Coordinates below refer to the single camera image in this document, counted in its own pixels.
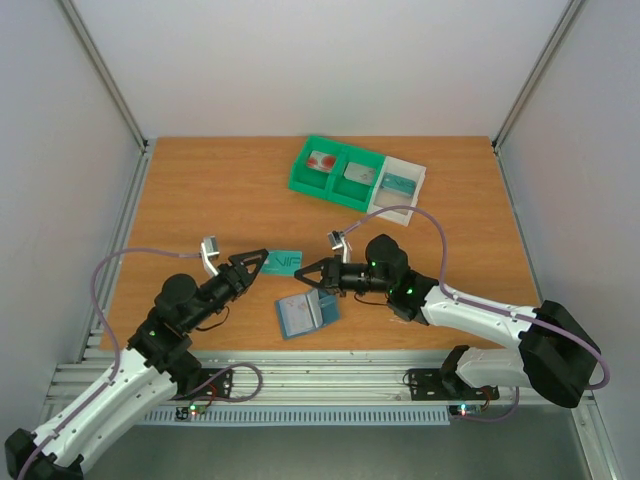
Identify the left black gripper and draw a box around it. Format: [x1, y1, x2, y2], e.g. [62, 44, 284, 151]
[184, 249, 270, 332]

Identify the teal VIP card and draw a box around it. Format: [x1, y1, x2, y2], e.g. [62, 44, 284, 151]
[261, 250, 303, 277]

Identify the blue card holder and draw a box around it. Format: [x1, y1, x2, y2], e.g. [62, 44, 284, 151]
[275, 289, 341, 340]

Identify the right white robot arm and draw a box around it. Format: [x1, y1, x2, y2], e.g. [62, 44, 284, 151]
[294, 235, 600, 408]

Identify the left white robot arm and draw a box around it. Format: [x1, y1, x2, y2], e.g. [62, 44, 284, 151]
[4, 240, 269, 479]

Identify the grey flower card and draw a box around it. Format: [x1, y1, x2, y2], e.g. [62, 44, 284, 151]
[344, 162, 376, 186]

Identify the red circle card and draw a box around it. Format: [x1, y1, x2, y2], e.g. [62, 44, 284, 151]
[306, 150, 337, 173]

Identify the teal card in bin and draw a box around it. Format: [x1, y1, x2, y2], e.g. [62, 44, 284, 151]
[380, 172, 416, 197]

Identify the middle green bin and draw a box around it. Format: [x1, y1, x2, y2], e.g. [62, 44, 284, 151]
[326, 145, 385, 212]

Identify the green bin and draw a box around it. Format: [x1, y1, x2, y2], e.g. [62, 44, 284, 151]
[326, 145, 385, 212]
[288, 136, 347, 199]

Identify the left green bin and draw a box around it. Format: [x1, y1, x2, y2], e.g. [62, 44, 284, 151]
[288, 136, 347, 199]

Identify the white bin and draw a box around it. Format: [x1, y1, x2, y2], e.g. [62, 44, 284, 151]
[367, 156, 427, 226]

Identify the left circuit board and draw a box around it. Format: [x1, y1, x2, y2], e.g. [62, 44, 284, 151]
[174, 404, 208, 421]

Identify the circuit board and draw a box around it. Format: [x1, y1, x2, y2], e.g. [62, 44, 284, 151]
[449, 403, 485, 418]
[174, 404, 208, 421]

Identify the right circuit board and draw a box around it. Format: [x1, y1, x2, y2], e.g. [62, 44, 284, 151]
[449, 403, 485, 418]

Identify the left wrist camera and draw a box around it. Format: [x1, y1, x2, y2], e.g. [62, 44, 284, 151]
[200, 236, 220, 259]

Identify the front aluminium rail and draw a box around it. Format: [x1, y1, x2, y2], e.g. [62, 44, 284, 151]
[47, 349, 596, 407]

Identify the aluminium rail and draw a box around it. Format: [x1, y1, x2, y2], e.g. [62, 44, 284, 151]
[75, 139, 157, 363]
[494, 147, 561, 302]
[47, 349, 596, 407]

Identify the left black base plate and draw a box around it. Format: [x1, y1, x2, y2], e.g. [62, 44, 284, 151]
[172, 368, 233, 400]

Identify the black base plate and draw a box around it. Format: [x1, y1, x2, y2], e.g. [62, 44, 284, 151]
[172, 368, 233, 400]
[402, 368, 500, 401]

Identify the left side aluminium rail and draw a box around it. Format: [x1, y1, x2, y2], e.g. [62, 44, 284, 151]
[75, 139, 157, 363]

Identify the grey slotted cable duct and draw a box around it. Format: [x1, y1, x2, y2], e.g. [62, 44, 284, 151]
[140, 405, 450, 428]

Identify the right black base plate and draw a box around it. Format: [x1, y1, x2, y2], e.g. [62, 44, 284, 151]
[402, 368, 500, 401]

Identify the right side aluminium rail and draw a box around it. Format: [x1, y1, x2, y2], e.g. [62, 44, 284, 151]
[494, 147, 561, 302]

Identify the left aluminium frame post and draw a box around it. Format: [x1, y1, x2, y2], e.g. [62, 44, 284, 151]
[56, 0, 148, 152]

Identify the aluminium frame post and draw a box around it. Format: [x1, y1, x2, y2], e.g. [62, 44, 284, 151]
[56, 0, 148, 152]
[491, 0, 587, 154]

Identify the right aluminium frame post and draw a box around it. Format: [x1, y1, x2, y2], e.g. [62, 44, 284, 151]
[491, 0, 587, 154]

